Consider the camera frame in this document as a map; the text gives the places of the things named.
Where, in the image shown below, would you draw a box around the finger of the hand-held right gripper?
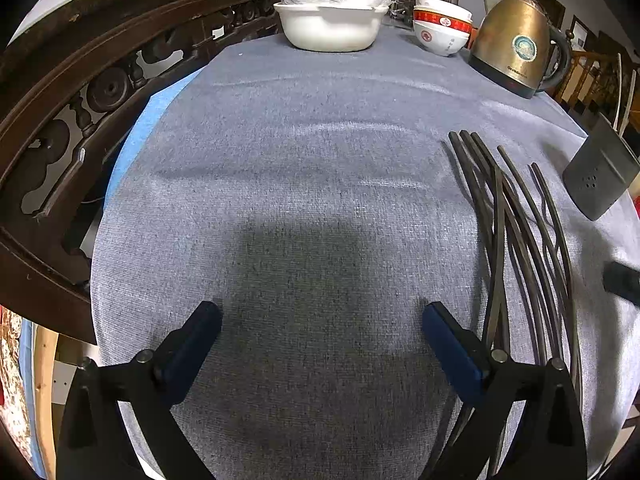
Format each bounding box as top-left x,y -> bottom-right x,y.
602,260 -> 640,307

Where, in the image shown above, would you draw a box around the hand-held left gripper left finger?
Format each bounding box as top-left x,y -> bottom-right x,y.
56,301 -> 223,480

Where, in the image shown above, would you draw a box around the red patterned cloth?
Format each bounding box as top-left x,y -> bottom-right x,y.
0,305 -> 33,441

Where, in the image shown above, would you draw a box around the blue cloth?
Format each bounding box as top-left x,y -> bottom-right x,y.
102,67 -> 211,211

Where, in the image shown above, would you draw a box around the grey chopstick holder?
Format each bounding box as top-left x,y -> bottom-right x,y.
562,112 -> 640,222

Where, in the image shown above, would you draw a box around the white rods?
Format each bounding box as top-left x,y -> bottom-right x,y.
615,52 -> 638,138

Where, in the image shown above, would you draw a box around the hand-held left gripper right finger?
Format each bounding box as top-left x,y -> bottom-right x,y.
419,301 -> 588,480

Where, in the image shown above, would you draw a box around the red and white packet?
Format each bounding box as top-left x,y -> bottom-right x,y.
413,7 -> 474,33

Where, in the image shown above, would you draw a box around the bunch of dark chopsticks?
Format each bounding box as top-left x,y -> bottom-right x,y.
446,130 -> 585,480

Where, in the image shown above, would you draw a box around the dark carved wooden chair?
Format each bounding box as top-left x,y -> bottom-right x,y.
0,0 -> 286,346

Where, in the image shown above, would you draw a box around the grey tablecloth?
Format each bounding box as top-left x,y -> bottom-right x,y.
90,22 -> 640,480

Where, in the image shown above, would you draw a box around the wooden railing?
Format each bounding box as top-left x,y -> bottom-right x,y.
547,30 -> 640,126

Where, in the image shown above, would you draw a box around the gold electric kettle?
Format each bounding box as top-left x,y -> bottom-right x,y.
468,0 -> 573,100

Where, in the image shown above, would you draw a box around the light wooden plank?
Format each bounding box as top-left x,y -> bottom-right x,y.
32,325 -> 58,476

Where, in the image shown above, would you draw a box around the white plastic basin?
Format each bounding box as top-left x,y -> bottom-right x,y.
273,1 -> 390,52

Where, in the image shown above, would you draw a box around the dark wooden frame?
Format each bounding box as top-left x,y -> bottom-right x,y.
526,0 -> 567,28

